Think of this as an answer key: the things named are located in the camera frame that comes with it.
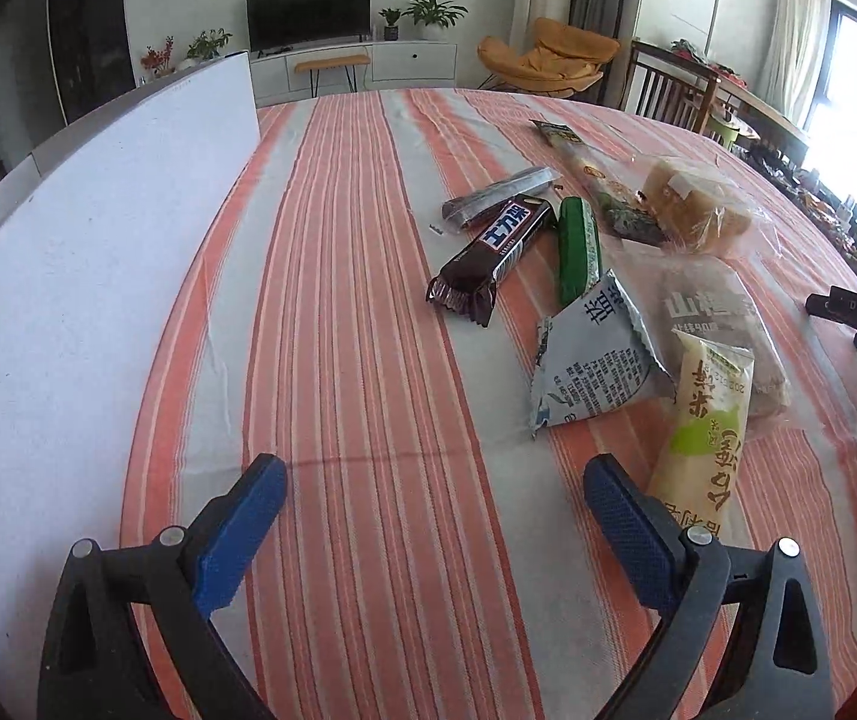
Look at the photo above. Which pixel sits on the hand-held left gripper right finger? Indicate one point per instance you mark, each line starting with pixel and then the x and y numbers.
pixel 623 525

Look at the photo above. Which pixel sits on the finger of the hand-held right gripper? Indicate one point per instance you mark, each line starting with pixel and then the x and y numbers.
pixel 848 309

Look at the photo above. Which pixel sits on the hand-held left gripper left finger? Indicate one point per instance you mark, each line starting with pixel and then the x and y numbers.
pixel 241 532

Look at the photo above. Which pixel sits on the bread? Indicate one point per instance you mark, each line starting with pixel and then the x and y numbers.
pixel 690 202

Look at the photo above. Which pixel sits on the brown chocolate bar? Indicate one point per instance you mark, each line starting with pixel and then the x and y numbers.
pixel 499 244

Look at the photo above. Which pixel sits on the clutter of small goods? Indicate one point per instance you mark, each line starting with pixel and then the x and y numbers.
pixel 840 210

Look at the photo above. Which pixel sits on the yellow green snack packet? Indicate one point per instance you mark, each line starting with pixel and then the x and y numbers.
pixel 705 427

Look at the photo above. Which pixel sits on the clear packet of brown slices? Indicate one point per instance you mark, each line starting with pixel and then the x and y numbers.
pixel 705 300

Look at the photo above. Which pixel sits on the white blue triangular packet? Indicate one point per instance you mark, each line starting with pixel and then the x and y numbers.
pixel 593 360

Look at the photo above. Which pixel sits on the wooden dining table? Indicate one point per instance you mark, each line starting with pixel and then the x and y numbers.
pixel 765 112

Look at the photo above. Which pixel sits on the orange striped tablecloth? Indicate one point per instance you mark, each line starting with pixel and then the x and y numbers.
pixel 368 315

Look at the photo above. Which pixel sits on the white curtain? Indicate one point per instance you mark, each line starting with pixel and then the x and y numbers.
pixel 792 30

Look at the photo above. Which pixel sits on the dark wooden chair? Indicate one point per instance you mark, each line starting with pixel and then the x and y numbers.
pixel 668 86

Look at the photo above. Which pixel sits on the long black gummy packet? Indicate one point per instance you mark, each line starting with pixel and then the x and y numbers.
pixel 585 161

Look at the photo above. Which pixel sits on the white board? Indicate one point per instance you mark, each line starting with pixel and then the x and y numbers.
pixel 61 277

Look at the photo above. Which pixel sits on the dark stick snack packet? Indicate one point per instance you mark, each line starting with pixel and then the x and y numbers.
pixel 488 199

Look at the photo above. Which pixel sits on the orange lounge chair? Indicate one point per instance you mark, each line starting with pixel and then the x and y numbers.
pixel 548 56

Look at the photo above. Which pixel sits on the wooden bench with metal legs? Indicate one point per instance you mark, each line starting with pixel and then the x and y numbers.
pixel 331 62

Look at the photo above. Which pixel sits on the red flower plant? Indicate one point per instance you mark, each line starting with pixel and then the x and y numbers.
pixel 157 56

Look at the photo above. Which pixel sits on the leafy potted plant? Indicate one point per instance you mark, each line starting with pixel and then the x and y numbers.
pixel 207 45

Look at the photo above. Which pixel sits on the white television cabinet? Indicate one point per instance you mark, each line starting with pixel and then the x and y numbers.
pixel 413 60

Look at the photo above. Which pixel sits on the large green potted plant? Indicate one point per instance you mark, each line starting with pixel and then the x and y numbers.
pixel 432 15

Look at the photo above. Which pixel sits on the dark bookcase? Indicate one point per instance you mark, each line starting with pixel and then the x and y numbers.
pixel 91 30

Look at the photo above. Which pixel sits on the black television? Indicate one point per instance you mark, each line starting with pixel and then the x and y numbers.
pixel 308 11

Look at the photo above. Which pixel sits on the small green potted plant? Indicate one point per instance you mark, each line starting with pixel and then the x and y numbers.
pixel 391 22

